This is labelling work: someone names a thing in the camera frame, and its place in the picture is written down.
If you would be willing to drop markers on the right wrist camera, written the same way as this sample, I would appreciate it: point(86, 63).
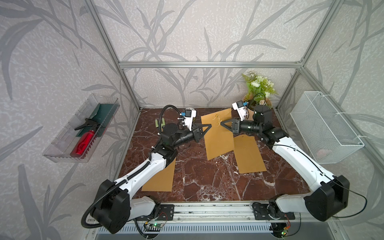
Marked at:
point(241, 108)

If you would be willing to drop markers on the white wire mesh basket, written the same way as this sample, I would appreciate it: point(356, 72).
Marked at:
point(329, 137)

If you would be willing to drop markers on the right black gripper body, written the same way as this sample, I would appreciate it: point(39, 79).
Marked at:
point(246, 126)

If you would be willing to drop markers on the kraft file bag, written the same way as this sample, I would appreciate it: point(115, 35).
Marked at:
point(162, 181)
point(218, 140)
point(247, 154)

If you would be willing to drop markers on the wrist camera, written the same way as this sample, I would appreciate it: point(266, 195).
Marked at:
point(241, 108)
point(187, 117)

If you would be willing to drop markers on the right circuit board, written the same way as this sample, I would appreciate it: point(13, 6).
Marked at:
point(279, 230)

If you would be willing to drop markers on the clear plastic wall bin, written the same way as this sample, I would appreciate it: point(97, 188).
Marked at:
point(61, 147)

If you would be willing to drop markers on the left circuit board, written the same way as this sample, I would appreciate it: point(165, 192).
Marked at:
point(154, 227)

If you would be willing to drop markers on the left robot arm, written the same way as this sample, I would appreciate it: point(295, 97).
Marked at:
point(114, 204)

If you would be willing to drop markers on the green dustpan scoop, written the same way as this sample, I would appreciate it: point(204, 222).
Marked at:
point(98, 121)

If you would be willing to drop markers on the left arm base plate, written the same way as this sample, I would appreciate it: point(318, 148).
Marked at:
point(162, 212)

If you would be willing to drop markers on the aluminium frame back bar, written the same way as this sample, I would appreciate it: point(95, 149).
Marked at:
point(237, 65)

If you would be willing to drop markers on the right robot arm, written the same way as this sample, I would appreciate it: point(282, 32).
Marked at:
point(329, 194)

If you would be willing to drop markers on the peach flower pot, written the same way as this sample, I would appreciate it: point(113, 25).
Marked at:
point(252, 103)

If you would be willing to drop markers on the aluminium front rail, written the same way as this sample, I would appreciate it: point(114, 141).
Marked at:
point(198, 212)

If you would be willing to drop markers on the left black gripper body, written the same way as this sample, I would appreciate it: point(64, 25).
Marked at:
point(184, 136)

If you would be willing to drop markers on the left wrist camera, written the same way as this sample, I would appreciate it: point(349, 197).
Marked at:
point(187, 117)

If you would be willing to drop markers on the green artificial plant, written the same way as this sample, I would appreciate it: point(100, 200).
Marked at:
point(259, 88)

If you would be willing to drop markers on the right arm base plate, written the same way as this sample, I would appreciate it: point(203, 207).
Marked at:
point(270, 212)

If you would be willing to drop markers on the circuit board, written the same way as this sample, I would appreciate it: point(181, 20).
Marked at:
point(279, 230)
point(154, 227)

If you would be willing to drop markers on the green garden hand fork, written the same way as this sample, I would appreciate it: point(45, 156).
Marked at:
point(159, 123)

